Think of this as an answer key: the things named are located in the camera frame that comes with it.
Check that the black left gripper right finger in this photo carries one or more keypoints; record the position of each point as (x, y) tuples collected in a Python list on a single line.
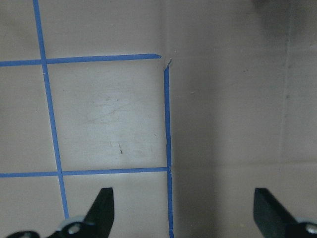
[(274, 221)]

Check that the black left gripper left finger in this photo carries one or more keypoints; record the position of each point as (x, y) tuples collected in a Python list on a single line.
[(97, 223)]

